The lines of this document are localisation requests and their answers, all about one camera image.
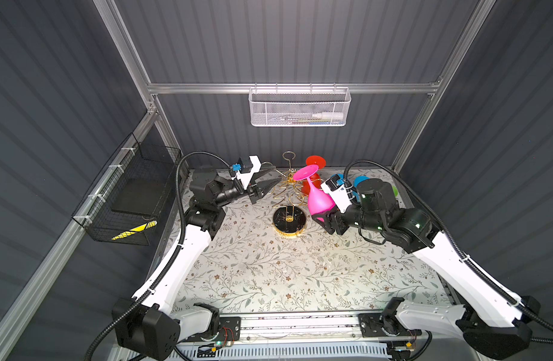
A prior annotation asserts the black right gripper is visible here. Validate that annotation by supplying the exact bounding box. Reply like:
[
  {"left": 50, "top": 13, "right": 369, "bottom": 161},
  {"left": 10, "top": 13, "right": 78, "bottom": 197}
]
[{"left": 309, "top": 195, "right": 380, "bottom": 234}]

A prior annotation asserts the magenta wine glass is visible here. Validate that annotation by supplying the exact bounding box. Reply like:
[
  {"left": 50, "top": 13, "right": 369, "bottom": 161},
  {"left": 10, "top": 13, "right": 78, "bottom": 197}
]
[{"left": 293, "top": 165, "right": 336, "bottom": 215}]

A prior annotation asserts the blue wine glass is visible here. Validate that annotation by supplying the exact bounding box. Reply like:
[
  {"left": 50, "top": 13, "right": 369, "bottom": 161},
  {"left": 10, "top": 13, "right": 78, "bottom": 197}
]
[
  {"left": 330, "top": 174, "right": 344, "bottom": 187},
  {"left": 353, "top": 176, "right": 369, "bottom": 187}
]

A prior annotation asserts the blue wine glass front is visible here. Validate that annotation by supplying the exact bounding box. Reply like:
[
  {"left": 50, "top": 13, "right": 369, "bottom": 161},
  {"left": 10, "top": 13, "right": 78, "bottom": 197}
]
[{"left": 353, "top": 176, "right": 369, "bottom": 187}]

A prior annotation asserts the red wine glass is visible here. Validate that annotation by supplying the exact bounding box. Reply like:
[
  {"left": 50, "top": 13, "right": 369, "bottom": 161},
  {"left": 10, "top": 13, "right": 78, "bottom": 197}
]
[{"left": 300, "top": 155, "right": 327, "bottom": 196}]

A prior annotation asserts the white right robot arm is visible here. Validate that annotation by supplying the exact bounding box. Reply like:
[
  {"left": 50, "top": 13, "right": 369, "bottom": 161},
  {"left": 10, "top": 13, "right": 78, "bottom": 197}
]
[{"left": 311, "top": 175, "right": 539, "bottom": 360}]

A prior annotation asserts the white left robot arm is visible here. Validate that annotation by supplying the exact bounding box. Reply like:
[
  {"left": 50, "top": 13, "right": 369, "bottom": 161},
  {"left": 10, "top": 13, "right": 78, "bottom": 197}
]
[{"left": 112, "top": 156, "right": 279, "bottom": 360}]

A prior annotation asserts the gold wine glass rack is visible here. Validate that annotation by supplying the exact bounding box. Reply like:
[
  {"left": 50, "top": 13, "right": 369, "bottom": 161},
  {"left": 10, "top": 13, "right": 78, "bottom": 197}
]
[{"left": 269, "top": 150, "right": 312, "bottom": 239}]

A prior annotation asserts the white marker in basket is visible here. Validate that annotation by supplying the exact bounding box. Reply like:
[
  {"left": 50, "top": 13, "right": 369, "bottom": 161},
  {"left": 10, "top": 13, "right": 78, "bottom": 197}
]
[{"left": 310, "top": 112, "right": 345, "bottom": 121}]

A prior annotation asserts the white perforated vent cover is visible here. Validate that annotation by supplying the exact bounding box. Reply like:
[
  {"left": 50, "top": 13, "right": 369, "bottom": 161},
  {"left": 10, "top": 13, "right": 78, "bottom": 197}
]
[{"left": 177, "top": 341, "right": 393, "bottom": 360}]

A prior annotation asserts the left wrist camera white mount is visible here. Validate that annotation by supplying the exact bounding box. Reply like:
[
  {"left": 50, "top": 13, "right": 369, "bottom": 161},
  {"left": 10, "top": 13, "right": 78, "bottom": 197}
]
[{"left": 229, "top": 155, "right": 261, "bottom": 189}]

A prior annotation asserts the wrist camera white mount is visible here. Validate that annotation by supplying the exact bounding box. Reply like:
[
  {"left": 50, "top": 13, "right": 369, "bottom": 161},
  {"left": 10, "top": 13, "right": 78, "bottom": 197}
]
[
  {"left": 321, "top": 175, "right": 355, "bottom": 214},
  {"left": 229, "top": 155, "right": 261, "bottom": 189}
]

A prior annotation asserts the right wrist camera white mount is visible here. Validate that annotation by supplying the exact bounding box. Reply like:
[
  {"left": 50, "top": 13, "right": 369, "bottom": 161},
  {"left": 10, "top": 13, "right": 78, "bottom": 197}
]
[{"left": 321, "top": 175, "right": 355, "bottom": 214}]

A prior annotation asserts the white wire mesh basket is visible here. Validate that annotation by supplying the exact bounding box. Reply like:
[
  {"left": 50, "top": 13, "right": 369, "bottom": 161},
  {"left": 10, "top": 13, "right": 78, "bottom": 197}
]
[{"left": 248, "top": 86, "right": 352, "bottom": 127}]

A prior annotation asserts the left black corrugated cable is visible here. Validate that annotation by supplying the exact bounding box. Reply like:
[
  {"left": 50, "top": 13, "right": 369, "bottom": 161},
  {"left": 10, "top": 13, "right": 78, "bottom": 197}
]
[{"left": 83, "top": 150, "right": 232, "bottom": 361}]

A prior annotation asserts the black corrugated cable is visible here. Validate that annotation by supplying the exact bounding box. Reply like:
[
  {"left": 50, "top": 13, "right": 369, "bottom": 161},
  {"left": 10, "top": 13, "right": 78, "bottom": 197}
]
[
  {"left": 83, "top": 150, "right": 232, "bottom": 361},
  {"left": 343, "top": 159, "right": 553, "bottom": 346}
]

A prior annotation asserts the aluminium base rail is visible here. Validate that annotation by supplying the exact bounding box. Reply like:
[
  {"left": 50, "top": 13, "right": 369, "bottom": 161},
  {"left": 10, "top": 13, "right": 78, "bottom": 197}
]
[{"left": 176, "top": 307, "right": 422, "bottom": 348}]

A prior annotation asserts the black wire basket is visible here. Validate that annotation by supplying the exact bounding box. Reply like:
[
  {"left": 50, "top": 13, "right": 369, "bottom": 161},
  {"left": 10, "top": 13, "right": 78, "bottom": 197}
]
[{"left": 72, "top": 134, "right": 181, "bottom": 246}]

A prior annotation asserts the right black corrugated cable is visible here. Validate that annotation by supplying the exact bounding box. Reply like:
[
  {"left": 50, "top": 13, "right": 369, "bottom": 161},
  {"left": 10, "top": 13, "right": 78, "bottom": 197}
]
[{"left": 343, "top": 159, "right": 553, "bottom": 346}]

